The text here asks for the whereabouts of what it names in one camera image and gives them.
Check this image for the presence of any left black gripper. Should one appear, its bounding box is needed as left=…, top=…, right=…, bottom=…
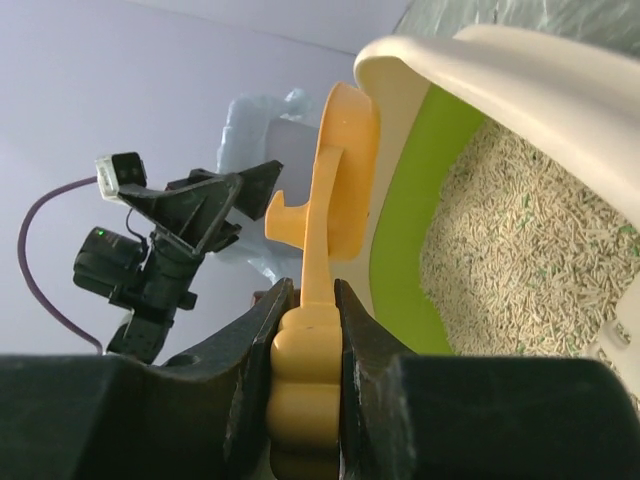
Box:
left=117, top=160, right=283, bottom=257

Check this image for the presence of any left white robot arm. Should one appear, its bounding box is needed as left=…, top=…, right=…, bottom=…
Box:
left=73, top=152, right=283, bottom=364

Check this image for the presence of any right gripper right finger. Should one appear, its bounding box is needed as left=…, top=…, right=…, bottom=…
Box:
left=334, top=280, right=639, bottom=479

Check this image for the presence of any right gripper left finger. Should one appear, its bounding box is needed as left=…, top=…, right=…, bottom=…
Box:
left=1, top=279, right=293, bottom=479

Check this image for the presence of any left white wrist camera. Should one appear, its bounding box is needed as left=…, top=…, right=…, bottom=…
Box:
left=95, top=152, right=147, bottom=203

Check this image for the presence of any orange litter scoop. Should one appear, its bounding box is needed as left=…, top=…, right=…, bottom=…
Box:
left=265, top=83, right=380, bottom=479

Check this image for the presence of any beige green litter box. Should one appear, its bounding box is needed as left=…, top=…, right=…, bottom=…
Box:
left=340, top=25, right=639, bottom=393

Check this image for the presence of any trash bin with blue bag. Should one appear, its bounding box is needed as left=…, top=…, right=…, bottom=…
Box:
left=215, top=88, right=318, bottom=282

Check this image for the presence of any brown leather holder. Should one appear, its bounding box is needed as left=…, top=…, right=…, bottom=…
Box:
left=251, top=290, right=271, bottom=307

